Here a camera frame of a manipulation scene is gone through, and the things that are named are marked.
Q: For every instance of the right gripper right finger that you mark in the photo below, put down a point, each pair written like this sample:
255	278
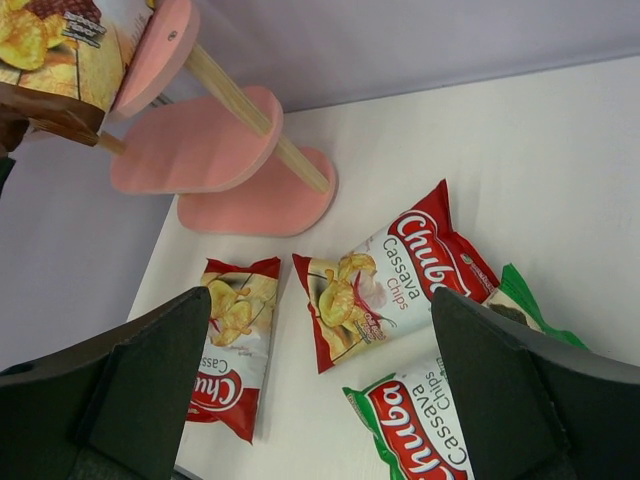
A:
530	406

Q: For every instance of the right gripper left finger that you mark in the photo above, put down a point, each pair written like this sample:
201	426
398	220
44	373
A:
111	407

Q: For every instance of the red Chuba chips bag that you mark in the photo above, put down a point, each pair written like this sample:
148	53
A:
237	347
383	289

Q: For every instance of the green chuba chips bag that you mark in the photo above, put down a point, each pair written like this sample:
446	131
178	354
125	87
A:
514	300
412	418

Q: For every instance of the pink three-tier wooden shelf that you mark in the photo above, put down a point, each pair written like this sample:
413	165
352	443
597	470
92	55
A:
218	147

